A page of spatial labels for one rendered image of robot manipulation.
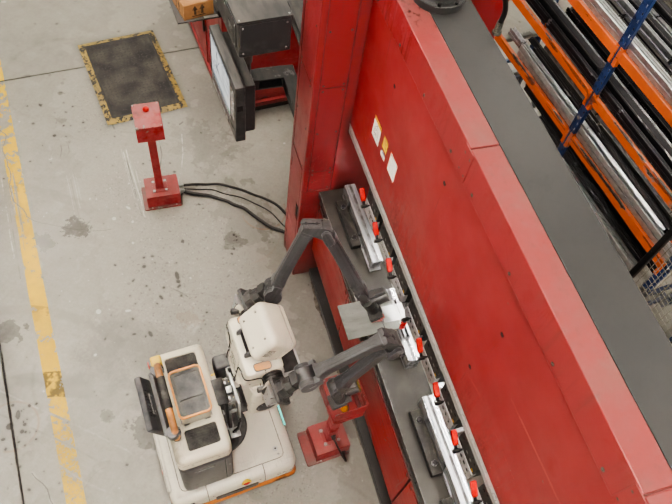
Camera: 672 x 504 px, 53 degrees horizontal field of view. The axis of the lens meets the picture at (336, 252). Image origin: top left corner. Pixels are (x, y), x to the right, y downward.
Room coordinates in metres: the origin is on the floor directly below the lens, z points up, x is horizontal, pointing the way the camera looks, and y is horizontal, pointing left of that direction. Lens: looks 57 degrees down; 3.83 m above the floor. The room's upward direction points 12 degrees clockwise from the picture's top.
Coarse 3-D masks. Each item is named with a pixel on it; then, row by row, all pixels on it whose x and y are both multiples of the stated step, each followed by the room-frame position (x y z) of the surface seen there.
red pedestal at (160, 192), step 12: (132, 108) 2.65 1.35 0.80; (144, 108) 2.65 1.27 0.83; (156, 108) 2.69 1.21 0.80; (144, 120) 2.58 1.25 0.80; (156, 120) 2.60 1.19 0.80; (144, 132) 2.52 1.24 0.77; (156, 132) 2.55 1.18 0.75; (156, 156) 2.61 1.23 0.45; (156, 168) 2.60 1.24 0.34; (144, 180) 2.65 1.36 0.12; (156, 180) 2.60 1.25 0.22; (168, 180) 2.69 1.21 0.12; (144, 192) 2.62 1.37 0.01; (156, 192) 2.57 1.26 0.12; (168, 192) 2.59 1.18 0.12; (144, 204) 2.53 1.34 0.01; (156, 204) 2.53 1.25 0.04; (168, 204) 2.56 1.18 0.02; (180, 204) 2.59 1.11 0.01
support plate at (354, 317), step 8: (344, 304) 1.54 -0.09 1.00; (352, 304) 1.55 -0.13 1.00; (360, 304) 1.56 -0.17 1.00; (384, 304) 1.59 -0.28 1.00; (392, 304) 1.60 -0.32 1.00; (344, 312) 1.50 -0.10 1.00; (352, 312) 1.51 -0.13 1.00; (360, 312) 1.52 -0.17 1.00; (344, 320) 1.46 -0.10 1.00; (352, 320) 1.47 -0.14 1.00; (360, 320) 1.48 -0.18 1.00; (368, 320) 1.48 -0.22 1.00; (344, 328) 1.42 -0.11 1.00; (352, 328) 1.43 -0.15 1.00; (360, 328) 1.43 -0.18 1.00; (368, 328) 1.44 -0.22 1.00; (376, 328) 1.45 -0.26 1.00; (352, 336) 1.39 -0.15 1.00; (360, 336) 1.39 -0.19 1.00
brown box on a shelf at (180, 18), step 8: (176, 0) 3.35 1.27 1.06; (184, 0) 3.32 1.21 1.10; (192, 0) 3.33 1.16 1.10; (200, 0) 3.35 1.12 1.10; (208, 0) 3.36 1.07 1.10; (176, 8) 3.36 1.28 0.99; (184, 8) 3.27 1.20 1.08; (192, 8) 3.30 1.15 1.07; (200, 8) 3.33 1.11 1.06; (208, 8) 3.36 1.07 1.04; (176, 16) 3.29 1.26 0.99; (184, 16) 3.27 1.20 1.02; (192, 16) 3.30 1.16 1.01; (200, 16) 3.33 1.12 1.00; (208, 16) 3.34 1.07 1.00; (216, 16) 3.36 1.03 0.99
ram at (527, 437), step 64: (384, 64) 2.11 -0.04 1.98; (384, 128) 2.00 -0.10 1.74; (384, 192) 1.87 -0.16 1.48; (448, 192) 1.50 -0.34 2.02; (448, 256) 1.37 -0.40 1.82; (448, 320) 1.24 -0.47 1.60; (512, 320) 1.03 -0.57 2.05; (448, 384) 1.09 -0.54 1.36; (512, 384) 0.90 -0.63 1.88; (512, 448) 0.77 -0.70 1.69; (576, 448) 0.66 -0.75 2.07
